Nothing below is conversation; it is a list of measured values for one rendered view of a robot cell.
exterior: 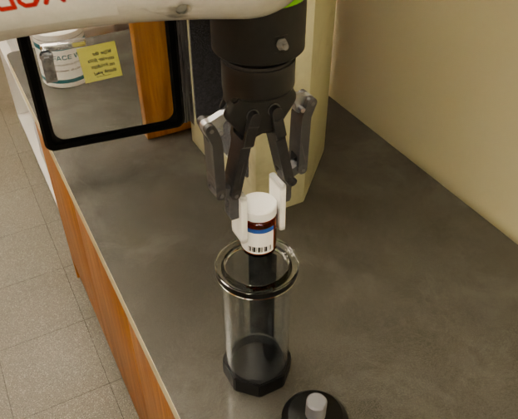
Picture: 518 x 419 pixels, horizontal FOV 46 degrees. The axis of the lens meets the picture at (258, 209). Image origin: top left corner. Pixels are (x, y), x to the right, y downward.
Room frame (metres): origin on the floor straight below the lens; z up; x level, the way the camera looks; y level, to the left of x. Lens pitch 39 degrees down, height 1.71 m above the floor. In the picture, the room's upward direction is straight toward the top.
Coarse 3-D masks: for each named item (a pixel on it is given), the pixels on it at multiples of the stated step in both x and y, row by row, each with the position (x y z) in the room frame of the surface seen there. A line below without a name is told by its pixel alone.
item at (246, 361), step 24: (216, 264) 0.56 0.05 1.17; (240, 264) 0.59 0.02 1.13; (264, 264) 0.60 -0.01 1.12; (288, 264) 0.56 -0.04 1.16; (240, 288) 0.51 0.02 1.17; (264, 288) 0.51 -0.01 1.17; (240, 312) 0.52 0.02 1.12; (264, 312) 0.52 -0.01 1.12; (288, 312) 0.54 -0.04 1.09; (240, 336) 0.52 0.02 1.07; (264, 336) 0.52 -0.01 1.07; (288, 336) 0.55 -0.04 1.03; (240, 360) 0.52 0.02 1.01; (264, 360) 0.52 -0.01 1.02
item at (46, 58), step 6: (42, 54) 1.08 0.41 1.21; (48, 54) 1.08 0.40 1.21; (42, 60) 1.07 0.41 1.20; (48, 60) 1.07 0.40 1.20; (42, 66) 1.07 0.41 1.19; (48, 66) 1.07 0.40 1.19; (54, 66) 1.08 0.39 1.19; (48, 72) 1.07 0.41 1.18; (54, 72) 1.07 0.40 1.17; (48, 78) 1.07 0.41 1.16; (54, 78) 1.07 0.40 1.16
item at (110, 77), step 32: (64, 32) 1.10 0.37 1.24; (96, 32) 1.12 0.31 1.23; (128, 32) 1.14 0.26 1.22; (160, 32) 1.17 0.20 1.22; (64, 64) 1.10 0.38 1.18; (96, 64) 1.12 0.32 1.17; (128, 64) 1.14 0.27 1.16; (160, 64) 1.16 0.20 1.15; (64, 96) 1.09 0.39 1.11; (96, 96) 1.11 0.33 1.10; (128, 96) 1.14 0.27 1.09; (160, 96) 1.16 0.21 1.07; (64, 128) 1.09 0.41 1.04; (96, 128) 1.11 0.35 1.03
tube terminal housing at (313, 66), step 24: (312, 0) 0.96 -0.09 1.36; (312, 24) 0.96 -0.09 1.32; (312, 48) 0.97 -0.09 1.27; (312, 72) 0.97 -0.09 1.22; (288, 120) 0.95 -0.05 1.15; (312, 120) 1.00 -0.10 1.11; (264, 144) 0.92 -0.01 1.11; (288, 144) 0.95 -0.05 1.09; (312, 144) 1.02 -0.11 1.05; (264, 168) 0.92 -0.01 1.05; (312, 168) 1.03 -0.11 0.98; (264, 192) 0.92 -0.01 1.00
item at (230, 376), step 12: (216, 276) 0.54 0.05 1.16; (228, 288) 0.52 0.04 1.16; (288, 288) 0.52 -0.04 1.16; (288, 360) 0.55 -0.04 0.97; (228, 372) 0.54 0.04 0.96; (288, 372) 0.55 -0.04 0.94; (240, 384) 0.52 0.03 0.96; (252, 384) 0.51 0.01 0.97; (264, 384) 0.51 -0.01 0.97; (276, 384) 0.52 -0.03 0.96
